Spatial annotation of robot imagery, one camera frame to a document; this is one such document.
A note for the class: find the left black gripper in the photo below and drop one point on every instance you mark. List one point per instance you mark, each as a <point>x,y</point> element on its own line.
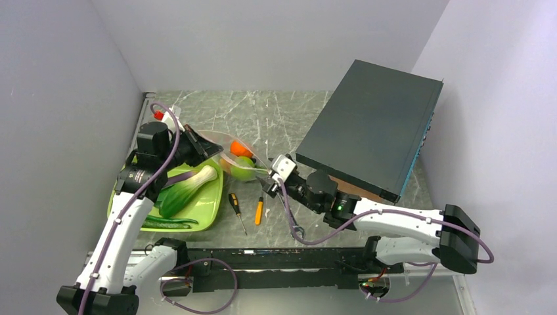
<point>201,148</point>

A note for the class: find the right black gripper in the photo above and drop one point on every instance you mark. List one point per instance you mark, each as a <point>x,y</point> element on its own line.
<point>272,188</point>

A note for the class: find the green apple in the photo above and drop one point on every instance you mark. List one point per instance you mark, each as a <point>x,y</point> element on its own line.
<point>243,169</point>

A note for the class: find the orange fruit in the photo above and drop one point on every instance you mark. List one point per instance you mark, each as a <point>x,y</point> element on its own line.
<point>239,150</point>

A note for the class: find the clear zip top bag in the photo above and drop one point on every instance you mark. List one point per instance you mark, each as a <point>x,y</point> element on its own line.
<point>225,159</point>

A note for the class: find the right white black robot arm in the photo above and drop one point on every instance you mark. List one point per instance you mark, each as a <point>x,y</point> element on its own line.
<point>399,235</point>

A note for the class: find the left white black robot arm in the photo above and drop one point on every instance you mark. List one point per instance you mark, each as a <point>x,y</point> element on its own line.
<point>126,208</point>

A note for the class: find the orange utility knife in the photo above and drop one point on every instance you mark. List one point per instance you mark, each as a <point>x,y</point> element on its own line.
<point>259,211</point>

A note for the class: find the black yellow screwdriver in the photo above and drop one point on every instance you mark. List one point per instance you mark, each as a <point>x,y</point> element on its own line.
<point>233,200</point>

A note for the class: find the purple eggplant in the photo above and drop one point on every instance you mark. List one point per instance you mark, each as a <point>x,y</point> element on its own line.
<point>179,178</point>

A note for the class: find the silver open-end wrench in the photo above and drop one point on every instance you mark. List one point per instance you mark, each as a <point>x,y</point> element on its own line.
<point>297,230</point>

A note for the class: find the green plastic tray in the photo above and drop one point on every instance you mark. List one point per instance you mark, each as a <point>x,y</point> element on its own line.
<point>203,207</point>

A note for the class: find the green bok choy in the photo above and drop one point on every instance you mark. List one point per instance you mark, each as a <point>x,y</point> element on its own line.
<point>175,197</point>

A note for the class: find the dark green cucumber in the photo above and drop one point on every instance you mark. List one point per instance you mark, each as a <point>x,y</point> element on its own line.
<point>169,224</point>

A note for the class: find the brown wooden board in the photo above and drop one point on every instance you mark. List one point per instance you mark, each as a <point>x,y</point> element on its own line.
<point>348,188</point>

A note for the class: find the large dark grey box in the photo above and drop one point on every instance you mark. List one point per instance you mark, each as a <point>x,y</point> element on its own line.
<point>372,128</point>

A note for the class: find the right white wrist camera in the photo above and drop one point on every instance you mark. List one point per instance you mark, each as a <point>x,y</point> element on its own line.
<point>281,168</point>

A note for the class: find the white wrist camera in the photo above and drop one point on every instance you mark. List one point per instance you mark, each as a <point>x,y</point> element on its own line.
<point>281,168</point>
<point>166,118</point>

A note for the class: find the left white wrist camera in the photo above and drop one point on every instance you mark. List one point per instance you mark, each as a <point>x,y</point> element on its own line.
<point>166,118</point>

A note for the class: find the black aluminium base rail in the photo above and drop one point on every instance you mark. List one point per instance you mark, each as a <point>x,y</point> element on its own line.
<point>260,268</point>

